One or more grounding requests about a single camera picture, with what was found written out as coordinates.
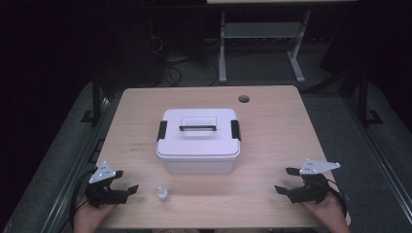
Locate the person's left hand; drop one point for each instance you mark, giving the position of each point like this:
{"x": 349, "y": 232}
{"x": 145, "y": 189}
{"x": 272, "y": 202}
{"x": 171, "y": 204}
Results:
{"x": 92, "y": 215}

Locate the small white dropper bottle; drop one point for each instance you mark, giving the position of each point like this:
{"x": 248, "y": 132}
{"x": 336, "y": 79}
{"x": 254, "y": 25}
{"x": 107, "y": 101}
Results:
{"x": 163, "y": 194}

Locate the person's right hand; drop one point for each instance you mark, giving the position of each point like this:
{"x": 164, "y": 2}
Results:
{"x": 328, "y": 215}

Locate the grey metal floor rail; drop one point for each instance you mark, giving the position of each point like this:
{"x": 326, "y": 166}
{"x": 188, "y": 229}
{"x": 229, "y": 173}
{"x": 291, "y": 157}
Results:
{"x": 74, "y": 174}
{"x": 379, "y": 158}

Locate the black metal stand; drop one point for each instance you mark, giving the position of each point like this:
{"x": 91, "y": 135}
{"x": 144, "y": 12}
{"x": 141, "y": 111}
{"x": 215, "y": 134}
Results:
{"x": 364, "y": 103}
{"x": 96, "y": 103}

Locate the white box lid black latches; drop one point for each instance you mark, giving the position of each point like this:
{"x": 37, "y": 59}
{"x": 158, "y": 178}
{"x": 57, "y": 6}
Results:
{"x": 197, "y": 142}

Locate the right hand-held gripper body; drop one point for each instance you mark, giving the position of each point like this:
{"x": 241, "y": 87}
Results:
{"x": 309, "y": 191}

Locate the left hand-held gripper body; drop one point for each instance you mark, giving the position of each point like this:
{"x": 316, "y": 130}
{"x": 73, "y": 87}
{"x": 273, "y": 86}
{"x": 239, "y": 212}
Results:
{"x": 105, "y": 195}

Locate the white plastic storage box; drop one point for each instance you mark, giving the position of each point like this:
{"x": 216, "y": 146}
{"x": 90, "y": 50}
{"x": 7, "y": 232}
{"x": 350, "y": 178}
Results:
{"x": 199, "y": 166}

